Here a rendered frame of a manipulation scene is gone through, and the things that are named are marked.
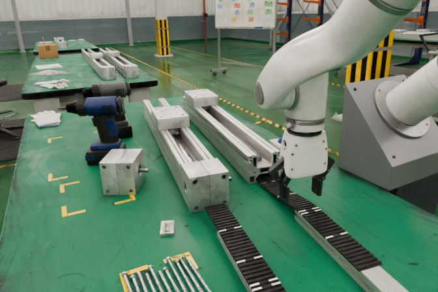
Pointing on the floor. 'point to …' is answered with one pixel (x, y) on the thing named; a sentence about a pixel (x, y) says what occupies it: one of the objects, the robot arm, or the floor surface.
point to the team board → (246, 4)
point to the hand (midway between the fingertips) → (300, 191)
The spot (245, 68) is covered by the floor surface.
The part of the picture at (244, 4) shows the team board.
